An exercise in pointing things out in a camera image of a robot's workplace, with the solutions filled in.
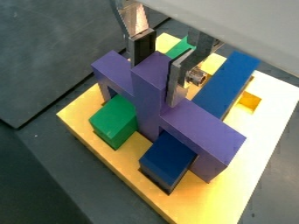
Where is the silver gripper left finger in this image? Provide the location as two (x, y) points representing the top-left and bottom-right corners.
(110, 0), (157, 67)

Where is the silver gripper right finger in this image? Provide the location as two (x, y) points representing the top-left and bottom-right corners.
(166, 27), (223, 108)

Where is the purple three-legged block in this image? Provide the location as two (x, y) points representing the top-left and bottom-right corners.
(91, 51), (246, 182)

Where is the yellow slotted board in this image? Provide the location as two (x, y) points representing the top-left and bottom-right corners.
(58, 72), (299, 224)

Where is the green bar block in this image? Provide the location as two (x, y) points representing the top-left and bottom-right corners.
(89, 33), (183, 149)

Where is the blue bar block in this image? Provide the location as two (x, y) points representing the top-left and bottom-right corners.
(139, 52), (259, 193)

